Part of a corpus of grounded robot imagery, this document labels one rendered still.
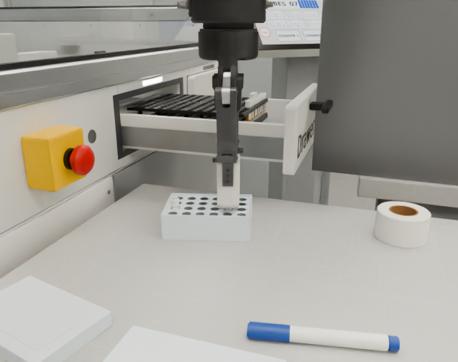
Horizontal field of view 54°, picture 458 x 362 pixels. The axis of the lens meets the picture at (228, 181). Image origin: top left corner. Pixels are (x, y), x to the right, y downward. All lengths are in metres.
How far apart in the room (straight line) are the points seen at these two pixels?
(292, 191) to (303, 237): 1.24
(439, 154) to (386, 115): 0.12
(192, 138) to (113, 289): 0.32
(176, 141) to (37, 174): 0.25
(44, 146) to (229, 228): 0.26
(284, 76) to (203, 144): 1.04
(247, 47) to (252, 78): 1.92
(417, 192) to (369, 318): 0.46
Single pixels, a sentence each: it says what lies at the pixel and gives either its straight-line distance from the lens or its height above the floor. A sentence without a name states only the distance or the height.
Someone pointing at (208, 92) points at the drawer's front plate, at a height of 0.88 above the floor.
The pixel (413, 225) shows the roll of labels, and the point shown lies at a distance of 0.64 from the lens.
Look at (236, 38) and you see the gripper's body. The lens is 0.55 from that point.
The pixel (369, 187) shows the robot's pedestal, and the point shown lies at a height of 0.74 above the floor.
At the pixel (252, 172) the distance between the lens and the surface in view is 2.59.
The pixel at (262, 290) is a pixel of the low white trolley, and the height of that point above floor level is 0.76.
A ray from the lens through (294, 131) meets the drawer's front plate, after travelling 0.68.
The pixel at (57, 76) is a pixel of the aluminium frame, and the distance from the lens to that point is 0.67.
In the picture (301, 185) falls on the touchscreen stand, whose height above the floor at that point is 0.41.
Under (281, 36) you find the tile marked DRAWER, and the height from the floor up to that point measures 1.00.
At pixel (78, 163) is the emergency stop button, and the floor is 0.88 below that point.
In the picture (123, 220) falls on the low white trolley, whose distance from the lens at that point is 0.70.
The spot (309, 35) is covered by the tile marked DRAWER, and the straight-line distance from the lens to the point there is 1.69.
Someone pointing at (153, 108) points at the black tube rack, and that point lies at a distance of 0.83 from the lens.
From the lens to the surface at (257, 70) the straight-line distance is 2.46.
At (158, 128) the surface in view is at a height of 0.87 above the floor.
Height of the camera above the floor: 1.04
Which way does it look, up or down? 19 degrees down
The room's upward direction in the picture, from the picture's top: straight up
